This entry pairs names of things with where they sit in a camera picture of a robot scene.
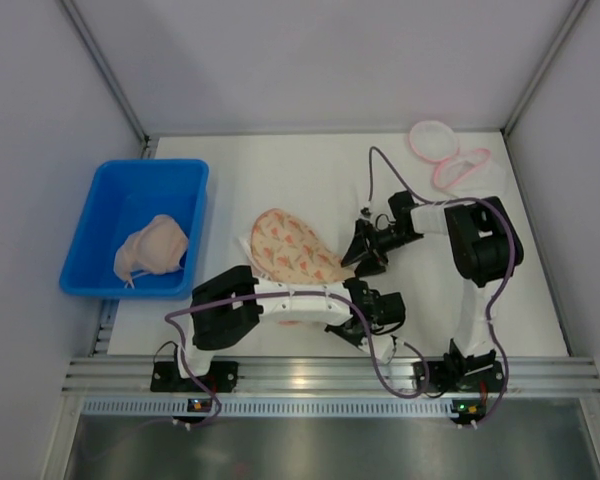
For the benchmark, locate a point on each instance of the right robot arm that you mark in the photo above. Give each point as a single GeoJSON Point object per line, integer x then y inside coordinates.
{"type": "Point", "coordinates": [485, 249]}

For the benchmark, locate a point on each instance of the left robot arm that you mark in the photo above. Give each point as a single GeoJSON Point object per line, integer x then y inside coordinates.
{"type": "Point", "coordinates": [227, 308]}

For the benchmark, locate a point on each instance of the blue plastic bin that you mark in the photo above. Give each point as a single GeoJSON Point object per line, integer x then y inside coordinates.
{"type": "Point", "coordinates": [125, 195]}

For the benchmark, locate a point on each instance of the pink trimmed mesh laundry bag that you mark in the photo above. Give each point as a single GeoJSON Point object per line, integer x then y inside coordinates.
{"type": "Point", "coordinates": [456, 173]}

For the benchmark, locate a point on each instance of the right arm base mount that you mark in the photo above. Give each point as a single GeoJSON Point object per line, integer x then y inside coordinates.
{"type": "Point", "coordinates": [473, 375]}

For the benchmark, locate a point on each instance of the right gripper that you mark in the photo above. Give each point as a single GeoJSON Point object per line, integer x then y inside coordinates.
{"type": "Point", "coordinates": [371, 245]}

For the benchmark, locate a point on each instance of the pink bra in bin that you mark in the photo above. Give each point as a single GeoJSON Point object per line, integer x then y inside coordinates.
{"type": "Point", "coordinates": [157, 249]}

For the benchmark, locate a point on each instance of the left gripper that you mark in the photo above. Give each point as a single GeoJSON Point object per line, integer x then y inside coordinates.
{"type": "Point", "coordinates": [356, 329]}

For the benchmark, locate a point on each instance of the aluminium mounting rail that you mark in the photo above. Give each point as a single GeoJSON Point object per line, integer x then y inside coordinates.
{"type": "Point", "coordinates": [315, 387]}

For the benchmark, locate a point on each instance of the floral orange laundry bag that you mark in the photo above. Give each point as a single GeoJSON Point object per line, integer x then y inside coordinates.
{"type": "Point", "coordinates": [287, 253]}

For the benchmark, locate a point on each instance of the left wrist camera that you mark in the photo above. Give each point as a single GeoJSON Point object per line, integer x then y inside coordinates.
{"type": "Point", "coordinates": [396, 344]}

